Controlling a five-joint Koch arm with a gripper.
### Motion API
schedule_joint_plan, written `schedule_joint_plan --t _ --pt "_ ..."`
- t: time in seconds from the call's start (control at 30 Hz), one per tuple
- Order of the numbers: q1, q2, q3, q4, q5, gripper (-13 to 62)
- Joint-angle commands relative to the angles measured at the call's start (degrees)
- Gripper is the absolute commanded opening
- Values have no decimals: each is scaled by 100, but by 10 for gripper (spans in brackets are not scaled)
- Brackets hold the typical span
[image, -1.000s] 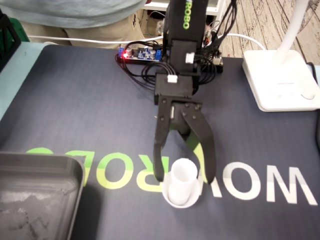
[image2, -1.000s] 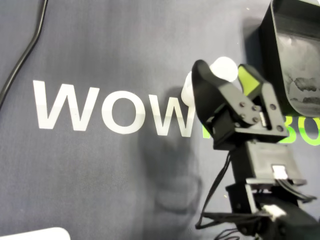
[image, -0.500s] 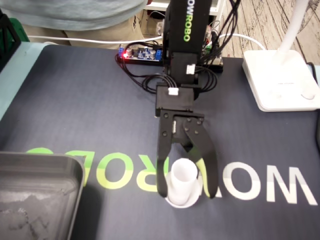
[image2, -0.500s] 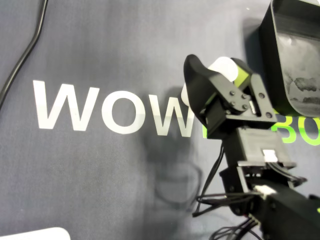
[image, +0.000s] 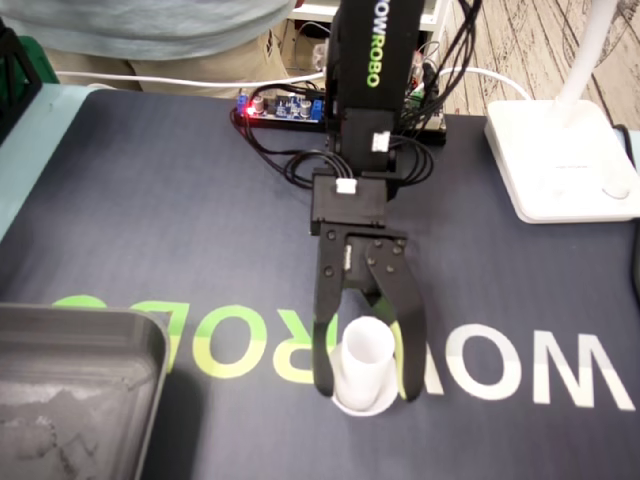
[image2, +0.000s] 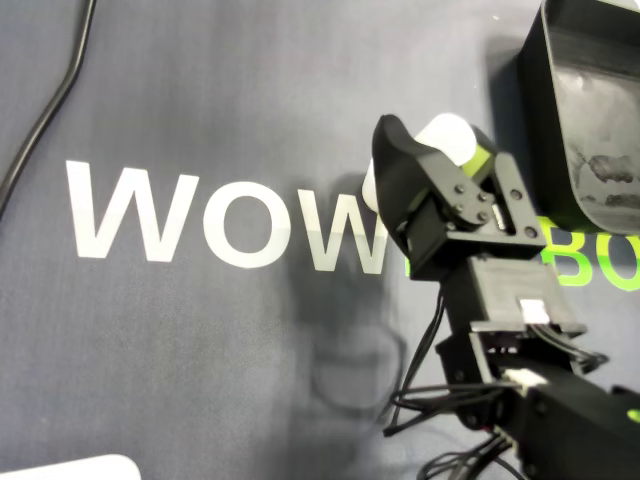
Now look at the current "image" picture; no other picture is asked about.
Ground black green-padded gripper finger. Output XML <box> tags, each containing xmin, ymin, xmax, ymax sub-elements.
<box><xmin>364</xmin><ymin>238</ymin><xmax>427</xmax><ymax>403</ymax></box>

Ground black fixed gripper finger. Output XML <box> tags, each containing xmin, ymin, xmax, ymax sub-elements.
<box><xmin>313</xmin><ymin>239</ymin><xmax>347</xmax><ymax>397</ymax></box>

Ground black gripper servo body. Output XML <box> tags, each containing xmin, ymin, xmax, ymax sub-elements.
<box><xmin>319</xmin><ymin>222</ymin><xmax>407</xmax><ymax>292</ymax></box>

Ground white flanged plastic cup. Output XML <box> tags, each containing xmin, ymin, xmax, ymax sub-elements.
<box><xmin>332</xmin><ymin>315</ymin><xmax>400</xmax><ymax>417</ymax></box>

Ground green controller board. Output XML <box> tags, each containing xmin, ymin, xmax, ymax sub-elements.
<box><xmin>403</xmin><ymin>49</ymin><xmax>447</xmax><ymax>134</ymax></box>

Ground blue circuit board red LED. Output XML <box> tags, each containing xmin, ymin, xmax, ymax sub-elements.
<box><xmin>235</xmin><ymin>92</ymin><xmax>326</xmax><ymax>132</ymax></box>

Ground dark grey WOWROBO mat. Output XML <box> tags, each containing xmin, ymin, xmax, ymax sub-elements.
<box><xmin>0</xmin><ymin>88</ymin><xmax>640</xmax><ymax>480</ymax></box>

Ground white desk lamp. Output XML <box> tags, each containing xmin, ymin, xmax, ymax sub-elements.
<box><xmin>483</xmin><ymin>0</ymin><xmax>640</xmax><ymax>225</ymax></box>

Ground black plastic tray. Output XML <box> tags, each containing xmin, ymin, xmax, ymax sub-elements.
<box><xmin>0</xmin><ymin>302</ymin><xmax>170</xmax><ymax>480</ymax></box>

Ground person in teal shirt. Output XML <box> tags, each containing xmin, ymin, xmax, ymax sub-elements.
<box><xmin>0</xmin><ymin>0</ymin><xmax>297</xmax><ymax>94</ymax></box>

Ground green object behind stand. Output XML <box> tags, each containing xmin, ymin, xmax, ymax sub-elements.
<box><xmin>0</xmin><ymin>37</ymin><xmax>59</xmax><ymax>86</ymax></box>

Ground black servo cable bundle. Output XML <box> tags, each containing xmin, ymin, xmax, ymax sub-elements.
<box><xmin>394</xmin><ymin>0</ymin><xmax>485</xmax><ymax>187</ymax></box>

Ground thin black board wires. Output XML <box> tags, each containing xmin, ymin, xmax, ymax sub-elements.
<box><xmin>232</xmin><ymin>82</ymin><xmax>352</xmax><ymax>190</ymax></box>

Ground black metal stand frame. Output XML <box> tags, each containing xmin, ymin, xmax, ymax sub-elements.
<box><xmin>0</xmin><ymin>19</ymin><xmax>43</xmax><ymax>146</ymax></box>

